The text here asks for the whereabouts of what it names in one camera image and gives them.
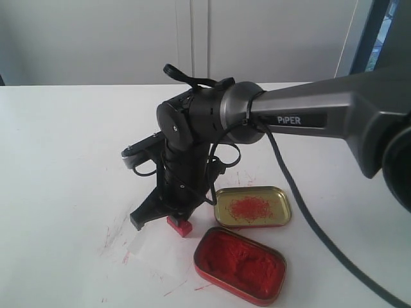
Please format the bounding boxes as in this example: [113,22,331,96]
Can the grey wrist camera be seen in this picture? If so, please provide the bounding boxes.
[121,132,165,169]

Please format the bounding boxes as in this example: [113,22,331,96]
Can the small red block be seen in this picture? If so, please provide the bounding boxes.
[166,216,193,238]

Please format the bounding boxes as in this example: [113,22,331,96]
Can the white cabinet doors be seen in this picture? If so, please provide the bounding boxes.
[1,1,372,85]

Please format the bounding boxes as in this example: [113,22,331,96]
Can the gold tin lid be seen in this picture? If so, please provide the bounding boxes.
[214,186,292,228]

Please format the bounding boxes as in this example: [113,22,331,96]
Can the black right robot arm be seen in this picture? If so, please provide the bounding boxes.
[121,64,410,229]

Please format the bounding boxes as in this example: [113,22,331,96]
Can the red tin with red powder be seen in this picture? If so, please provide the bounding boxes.
[193,227,287,307]

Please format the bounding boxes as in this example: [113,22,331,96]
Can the dark window frame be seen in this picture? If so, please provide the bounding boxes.
[349,0,400,74]

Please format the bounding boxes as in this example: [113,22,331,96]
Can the dark grey cable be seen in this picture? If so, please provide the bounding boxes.
[131,128,411,308]

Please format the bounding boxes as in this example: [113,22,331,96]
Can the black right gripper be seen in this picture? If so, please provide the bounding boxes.
[130,141,225,231]

